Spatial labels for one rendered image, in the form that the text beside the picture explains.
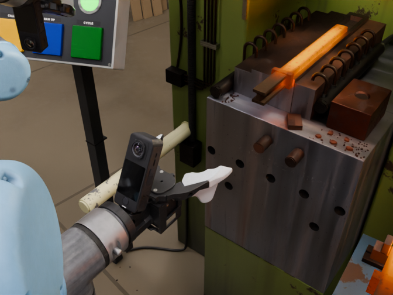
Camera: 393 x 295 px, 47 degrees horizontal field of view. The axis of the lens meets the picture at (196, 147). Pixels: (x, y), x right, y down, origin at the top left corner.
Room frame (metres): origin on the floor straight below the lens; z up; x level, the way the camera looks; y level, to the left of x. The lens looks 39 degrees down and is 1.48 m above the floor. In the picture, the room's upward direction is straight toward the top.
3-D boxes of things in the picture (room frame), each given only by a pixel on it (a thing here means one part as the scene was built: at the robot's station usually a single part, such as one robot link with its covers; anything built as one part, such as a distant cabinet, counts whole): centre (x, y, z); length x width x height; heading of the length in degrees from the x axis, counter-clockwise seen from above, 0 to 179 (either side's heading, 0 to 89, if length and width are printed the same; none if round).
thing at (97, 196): (1.00, 0.16, 0.62); 0.44 x 0.05 x 0.05; 143
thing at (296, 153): (0.73, -0.21, 0.87); 0.04 x 0.03 x 0.03; 143
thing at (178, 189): (0.51, 0.02, 1.00); 0.09 x 0.05 x 0.02; 106
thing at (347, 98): (0.80, -0.34, 0.95); 0.12 x 0.09 x 0.07; 143
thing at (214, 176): (0.53, -0.02, 0.97); 0.09 x 0.03 x 0.06; 106
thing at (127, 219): (0.49, 0.08, 0.97); 0.12 x 0.08 x 0.09; 142
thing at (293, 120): (0.79, -0.21, 0.92); 0.04 x 0.03 x 0.01; 175
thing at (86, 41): (0.99, 0.26, 1.01); 0.07 x 0.05 x 0.07; 78
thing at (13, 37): (1.03, 0.45, 1.01); 0.07 x 0.05 x 0.07; 78
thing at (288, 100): (1.03, -0.29, 0.96); 0.42 x 0.20 x 0.09; 143
